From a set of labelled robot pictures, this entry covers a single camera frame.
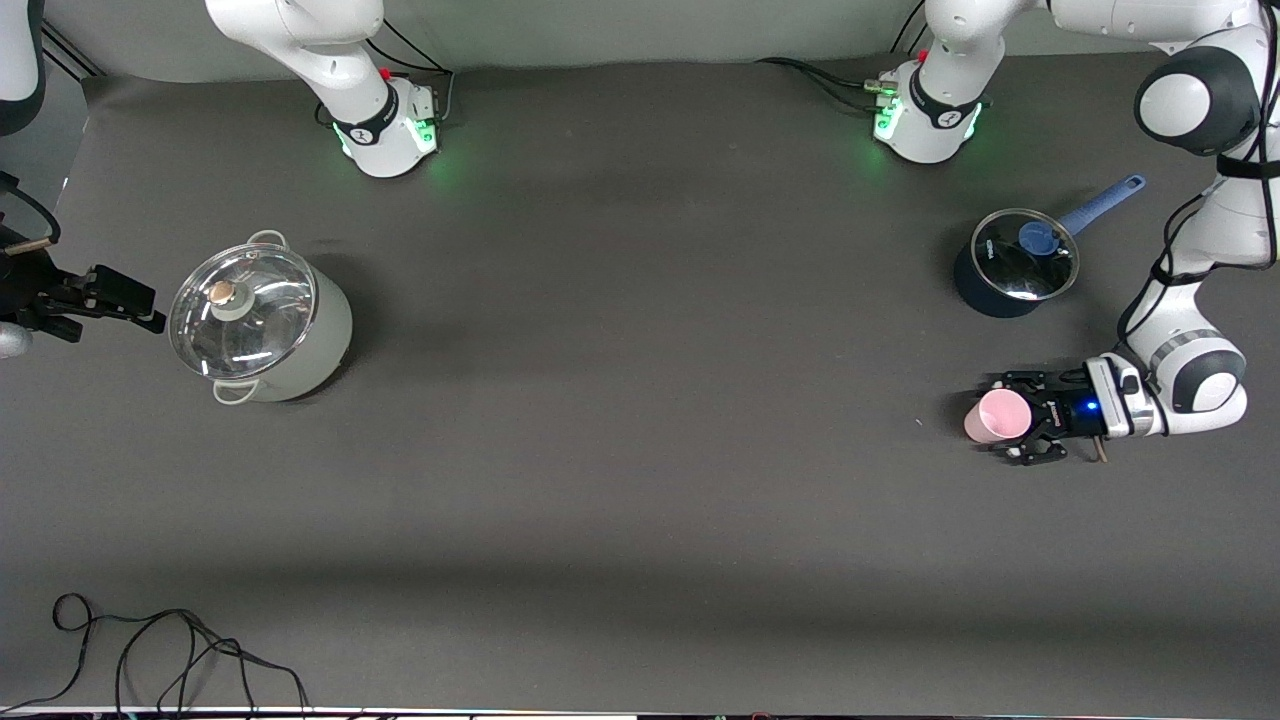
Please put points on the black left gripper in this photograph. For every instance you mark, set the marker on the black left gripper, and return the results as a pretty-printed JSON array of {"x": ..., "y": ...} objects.
[{"x": 1066, "y": 414}]

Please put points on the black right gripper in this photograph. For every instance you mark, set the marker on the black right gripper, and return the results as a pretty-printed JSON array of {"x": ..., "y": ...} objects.
[{"x": 28, "y": 288}]

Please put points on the pink plastic cup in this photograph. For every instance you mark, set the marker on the pink plastic cup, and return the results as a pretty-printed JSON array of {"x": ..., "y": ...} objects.
[{"x": 995, "y": 415}]

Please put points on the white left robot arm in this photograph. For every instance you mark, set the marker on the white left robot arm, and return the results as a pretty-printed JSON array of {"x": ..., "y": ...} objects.
[{"x": 1190, "y": 100}]

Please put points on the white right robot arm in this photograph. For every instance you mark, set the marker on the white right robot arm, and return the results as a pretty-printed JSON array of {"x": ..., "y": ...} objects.
[{"x": 370, "y": 130}]

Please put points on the dark blue saucepan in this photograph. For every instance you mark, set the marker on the dark blue saucepan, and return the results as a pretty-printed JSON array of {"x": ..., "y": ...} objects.
[{"x": 985, "y": 297}]

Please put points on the glass lid with blue knob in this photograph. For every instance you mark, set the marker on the glass lid with blue knob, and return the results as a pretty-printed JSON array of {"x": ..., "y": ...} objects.
[{"x": 1010, "y": 272}]

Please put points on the pale green cooking pot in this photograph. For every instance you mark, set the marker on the pale green cooking pot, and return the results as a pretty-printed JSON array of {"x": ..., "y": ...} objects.
[{"x": 322, "y": 342}]

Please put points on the dark grey table mat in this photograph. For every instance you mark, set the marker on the dark grey table mat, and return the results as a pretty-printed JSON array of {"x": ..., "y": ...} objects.
[{"x": 640, "y": 500}]

